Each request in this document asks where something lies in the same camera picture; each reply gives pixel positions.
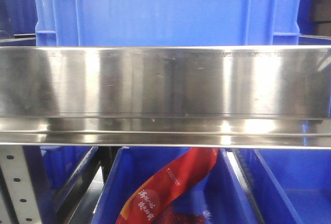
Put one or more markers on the blue bin with red bag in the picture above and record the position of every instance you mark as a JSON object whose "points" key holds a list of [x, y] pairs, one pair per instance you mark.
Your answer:
{"points": [[219, 198]]}

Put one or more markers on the large blue crate upper shelf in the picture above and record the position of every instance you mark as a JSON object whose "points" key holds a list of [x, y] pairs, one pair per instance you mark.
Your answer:
{"points": [[166, 22]]}

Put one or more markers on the blue bin lower right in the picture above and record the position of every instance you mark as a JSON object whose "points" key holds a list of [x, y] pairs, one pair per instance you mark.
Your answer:
{"points": [[289, 186]]}

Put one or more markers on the red snack bag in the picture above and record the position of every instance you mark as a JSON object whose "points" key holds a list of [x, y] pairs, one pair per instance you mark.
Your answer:
{"points": [[158, 192]]}

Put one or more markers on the stainless steel shelf rack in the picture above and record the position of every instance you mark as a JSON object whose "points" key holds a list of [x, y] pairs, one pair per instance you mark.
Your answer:
{"points": [[67, 111]]}

